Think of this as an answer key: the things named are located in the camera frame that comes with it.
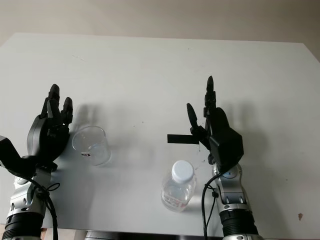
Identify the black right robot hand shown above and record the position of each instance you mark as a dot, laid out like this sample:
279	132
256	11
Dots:
220	120

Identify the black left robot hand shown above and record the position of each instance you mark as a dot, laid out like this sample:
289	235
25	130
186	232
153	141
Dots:
40	135

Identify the clear water bottle white cap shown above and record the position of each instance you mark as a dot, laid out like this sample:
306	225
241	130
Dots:
178	190

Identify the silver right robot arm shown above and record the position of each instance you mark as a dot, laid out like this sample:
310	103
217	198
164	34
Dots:
235	197

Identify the clear glass cup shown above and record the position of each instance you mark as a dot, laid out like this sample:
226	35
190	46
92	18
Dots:
92	147

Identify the black tape strip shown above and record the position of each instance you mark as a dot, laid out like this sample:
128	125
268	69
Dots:
180	139

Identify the dark robot torso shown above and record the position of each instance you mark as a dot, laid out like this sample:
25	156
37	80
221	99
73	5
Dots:
150	236

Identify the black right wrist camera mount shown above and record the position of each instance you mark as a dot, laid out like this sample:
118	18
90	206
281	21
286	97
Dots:
227	147

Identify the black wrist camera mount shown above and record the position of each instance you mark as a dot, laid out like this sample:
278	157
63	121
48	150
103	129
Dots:
227	147
15	160

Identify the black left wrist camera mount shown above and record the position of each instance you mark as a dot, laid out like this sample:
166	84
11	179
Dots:
15	160

